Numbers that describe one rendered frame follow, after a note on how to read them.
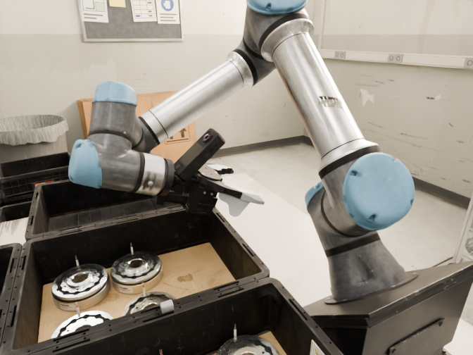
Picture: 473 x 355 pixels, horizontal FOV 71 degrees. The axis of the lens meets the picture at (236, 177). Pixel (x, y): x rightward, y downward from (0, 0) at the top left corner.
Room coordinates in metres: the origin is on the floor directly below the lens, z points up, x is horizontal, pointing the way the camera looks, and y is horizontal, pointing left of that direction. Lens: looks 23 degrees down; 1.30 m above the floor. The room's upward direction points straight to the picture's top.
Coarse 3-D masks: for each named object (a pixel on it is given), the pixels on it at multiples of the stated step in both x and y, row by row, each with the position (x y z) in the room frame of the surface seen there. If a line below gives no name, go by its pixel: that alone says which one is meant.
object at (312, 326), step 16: (240, 288) 0.42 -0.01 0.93; (256, 288) 0.43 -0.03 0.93; (192, 304) 0.39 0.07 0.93; (208, 304) 0.39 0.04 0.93; (288, 304) 0.39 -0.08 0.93; (144, 320) 0.36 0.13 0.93; (160, 320) 0.36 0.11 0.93; (304, 320) 0.36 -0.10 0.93; (96, 336) 0.33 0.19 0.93; (112, 336) 0.33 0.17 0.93; (320, 336) 0.33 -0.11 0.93; (48, 352) 0.31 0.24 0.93; (64, 352) 0.31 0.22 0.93; (336, 352) 0.31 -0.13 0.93
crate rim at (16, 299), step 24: (144, 216) 0.65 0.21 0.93; (216, 216) 0.66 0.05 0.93; (48, 240) 0.56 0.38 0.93; (240, 240) 0.56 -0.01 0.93; (24, 264) 0.50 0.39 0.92; (264, 264) 0.48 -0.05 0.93; (24, 288) 0.43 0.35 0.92; (216, 288) 0.42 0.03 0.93; (144, 312) 0.38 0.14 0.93; (72, 336) 0.33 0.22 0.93
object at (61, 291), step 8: (88, 264) 0.57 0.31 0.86; (96, 264) 0.57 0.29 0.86; (64, 272) 0.55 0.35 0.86; (72, 272) 0.55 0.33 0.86; (96, 272) 0.55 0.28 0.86; (104, 272) 0.55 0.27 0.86; (56, 280) 0.52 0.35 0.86; (64, 280) 0.52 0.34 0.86; (96, 280) 0.52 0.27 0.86; (104, 280) 0.52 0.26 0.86; (56, 288) 0.50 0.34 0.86; (64, 288) 0.50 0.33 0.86; (72, 288) 0.50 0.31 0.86; (80, 288) 0.50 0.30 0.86; (88, 288) 0.50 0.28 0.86; (96, 288) 0.50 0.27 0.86; (56, 296) 0.48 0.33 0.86; (64, 296) 0.48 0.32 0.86; (72, 296) 0.48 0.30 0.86; (80, 296) 0.48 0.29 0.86; (88, 296) 0.48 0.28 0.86
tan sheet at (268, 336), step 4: (268, 332) 0.43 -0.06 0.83; (260, 336) 0.42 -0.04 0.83; (264, 336) 0.42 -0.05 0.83; (268, 336) 0.42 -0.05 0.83; (272, 336) 0.42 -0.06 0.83; (268, 340) 0.41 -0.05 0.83; (272, 340) 0.41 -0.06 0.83; (276, 340) 0.41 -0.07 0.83; (276, 344) 0.40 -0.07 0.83; (276, 348) 0.39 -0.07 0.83; (280, 348) 0.39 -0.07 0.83; (280, 352) 0.39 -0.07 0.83; (284, 352) 0.39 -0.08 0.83
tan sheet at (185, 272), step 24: (168, 264) 0.61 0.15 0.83; (192, 264) 0.61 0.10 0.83; (216, 264) 0.61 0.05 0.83; (48, 288) 0.54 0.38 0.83; (168, 288) 0.54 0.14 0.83; (192, 288) 0.54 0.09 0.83; (48, 312) 0.47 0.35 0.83; (72, 312) 0.47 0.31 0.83; (120, 312) 0.47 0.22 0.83; (48, 336) 0.42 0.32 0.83
